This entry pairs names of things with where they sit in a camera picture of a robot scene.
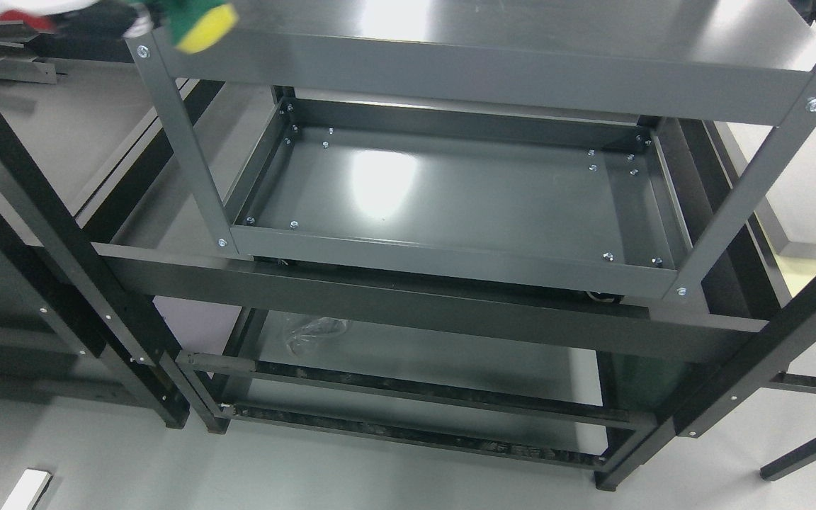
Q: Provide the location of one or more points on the red metal beam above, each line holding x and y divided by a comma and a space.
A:
25, 21

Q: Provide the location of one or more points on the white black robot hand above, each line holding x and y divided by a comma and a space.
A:
98, 19

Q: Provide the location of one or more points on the black metal shelving rack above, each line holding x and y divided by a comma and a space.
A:
183, 320

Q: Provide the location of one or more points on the clear plastic bag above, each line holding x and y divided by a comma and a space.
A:
304, 333

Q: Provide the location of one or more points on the grey metal shelf unit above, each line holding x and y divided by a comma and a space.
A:
745, 68

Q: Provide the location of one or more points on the green yellow sponge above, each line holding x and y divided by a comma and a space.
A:
197, 25

